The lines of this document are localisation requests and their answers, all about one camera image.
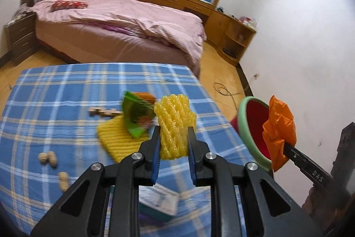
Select red bin with green rim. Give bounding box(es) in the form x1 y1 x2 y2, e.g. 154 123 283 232
231 96 275 172

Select red floral pillow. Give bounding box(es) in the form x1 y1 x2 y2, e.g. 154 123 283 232
51 0 89 11

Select dark wooden nightstand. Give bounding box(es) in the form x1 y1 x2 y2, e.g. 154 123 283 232
4 11 38 60

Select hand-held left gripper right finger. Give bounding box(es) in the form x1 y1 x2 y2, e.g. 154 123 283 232
188 127 323 237

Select tan wooden pieces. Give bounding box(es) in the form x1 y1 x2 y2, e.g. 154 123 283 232
89 107 124 118

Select person's right hand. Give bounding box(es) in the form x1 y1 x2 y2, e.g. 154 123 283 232
302 185 337 215

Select bottles and jars cluster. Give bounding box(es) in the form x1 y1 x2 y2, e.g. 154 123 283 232
238 15 257 29

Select wooden desk cabinet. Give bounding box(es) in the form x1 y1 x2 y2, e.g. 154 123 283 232
121 0 257 67

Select floor cable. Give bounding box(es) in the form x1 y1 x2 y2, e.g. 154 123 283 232
213 82 245 97

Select pink duvet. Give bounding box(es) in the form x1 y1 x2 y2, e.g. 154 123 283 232
29 0 207 65

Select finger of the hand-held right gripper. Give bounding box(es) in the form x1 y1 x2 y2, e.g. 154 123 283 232
283 143 313 174

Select green snack wrapper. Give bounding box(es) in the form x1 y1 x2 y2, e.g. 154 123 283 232
121 91 156 139

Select yellow foam fruit net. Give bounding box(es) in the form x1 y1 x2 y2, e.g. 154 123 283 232
153 93 197 161

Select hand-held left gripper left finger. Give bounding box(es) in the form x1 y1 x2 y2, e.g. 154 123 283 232
30 126 161 237

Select white and teal box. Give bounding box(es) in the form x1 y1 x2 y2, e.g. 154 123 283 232
139 184 179 222

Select blue plaid tablecloth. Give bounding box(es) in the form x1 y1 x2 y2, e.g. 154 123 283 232
0 63 249 237

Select wooden bed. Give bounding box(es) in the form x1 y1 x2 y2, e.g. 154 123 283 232
22 0 207 76

